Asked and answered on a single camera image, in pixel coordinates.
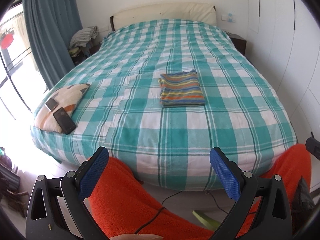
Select colourful striped knit sweater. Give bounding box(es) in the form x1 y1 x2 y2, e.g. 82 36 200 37
158 70 205 107

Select pile of folded clothes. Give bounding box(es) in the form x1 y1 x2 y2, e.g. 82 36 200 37
69 26 99 58

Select green slipper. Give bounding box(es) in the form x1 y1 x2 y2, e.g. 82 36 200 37
193 210 221 231

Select orange fleece trousers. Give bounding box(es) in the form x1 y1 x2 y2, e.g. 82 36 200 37
89 144 311 239

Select black smartphone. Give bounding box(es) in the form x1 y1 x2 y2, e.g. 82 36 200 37
53 107 76 134

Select white wardrobe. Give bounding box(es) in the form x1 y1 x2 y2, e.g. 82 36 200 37
246 0 320 145

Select patterned cream cushion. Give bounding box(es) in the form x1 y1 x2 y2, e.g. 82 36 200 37
34 83 90 133

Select dark wooden nightstand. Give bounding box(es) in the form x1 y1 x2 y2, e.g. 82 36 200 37
227 32 247 56

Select teal white plaid bedspread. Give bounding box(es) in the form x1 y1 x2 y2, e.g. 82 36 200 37
30 20 297 191

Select cream padded headboard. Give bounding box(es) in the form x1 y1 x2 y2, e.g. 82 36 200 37
110 2 217 31

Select teal blue curtain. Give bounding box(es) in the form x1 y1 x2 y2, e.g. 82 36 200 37
22 0 82 89

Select thin black cable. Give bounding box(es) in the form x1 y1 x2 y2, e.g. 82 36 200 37
133 189 257 235

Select white wall socket plate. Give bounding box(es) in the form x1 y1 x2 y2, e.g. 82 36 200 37
221 13 235 23

